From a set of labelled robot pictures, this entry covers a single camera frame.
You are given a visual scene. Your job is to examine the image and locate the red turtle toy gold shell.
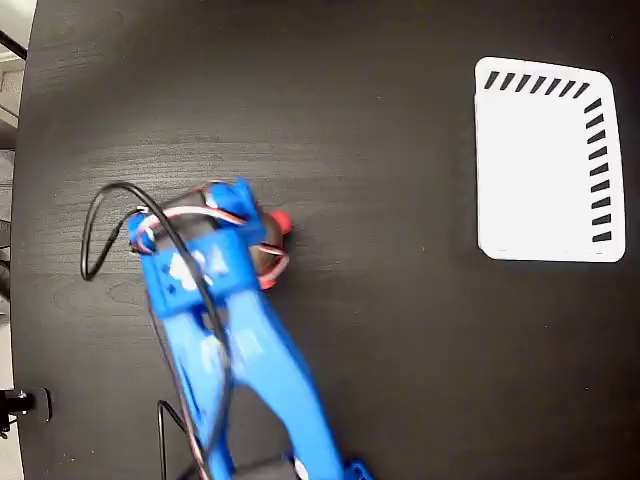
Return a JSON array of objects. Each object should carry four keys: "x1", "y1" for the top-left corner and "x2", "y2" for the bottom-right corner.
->
[{"x1": 258, "y1": 210, "x2": 294, "y2": 292}]

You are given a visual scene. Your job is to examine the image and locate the white plastic tray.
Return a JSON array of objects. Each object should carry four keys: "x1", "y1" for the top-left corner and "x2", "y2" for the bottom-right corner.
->
[{"x1": 472, "y1": 55, "x2": 627, "y2": 264}]

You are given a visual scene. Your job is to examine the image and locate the black table clamp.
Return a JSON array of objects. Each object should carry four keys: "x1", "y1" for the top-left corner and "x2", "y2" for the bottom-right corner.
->
[{"x1": 0, "y1": 387, "x2": 54, "y2": 426}]

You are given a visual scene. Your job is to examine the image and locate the black metal rod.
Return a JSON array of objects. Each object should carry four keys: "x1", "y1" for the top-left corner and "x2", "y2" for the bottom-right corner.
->
[{"x1": 0, "y1": 28, "x2": 29, "y2": 62}]

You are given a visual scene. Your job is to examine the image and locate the white red servo wires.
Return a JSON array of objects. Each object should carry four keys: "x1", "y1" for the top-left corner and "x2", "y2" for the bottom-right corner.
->
[{"x1": 133, "y1": 203, "x2": 291, "y2": 291}]

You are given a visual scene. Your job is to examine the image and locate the black camera cable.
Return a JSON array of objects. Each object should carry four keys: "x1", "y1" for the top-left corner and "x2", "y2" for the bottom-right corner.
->
[{"x1": 79, "y1": 180, "x2": 236, "y2": 480}]

